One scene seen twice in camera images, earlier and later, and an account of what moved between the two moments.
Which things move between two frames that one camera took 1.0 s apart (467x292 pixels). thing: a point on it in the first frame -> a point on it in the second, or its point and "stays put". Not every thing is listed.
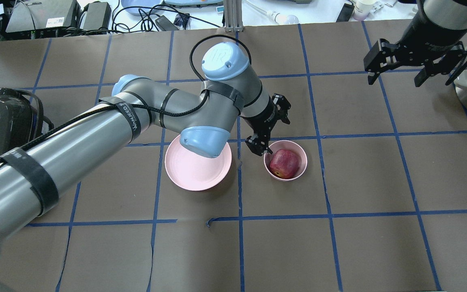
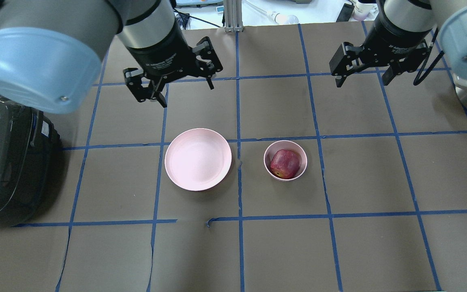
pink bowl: (290, 145) stays put
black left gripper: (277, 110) -> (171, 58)
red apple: (285, 164) stays put
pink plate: (192, 172) stays put
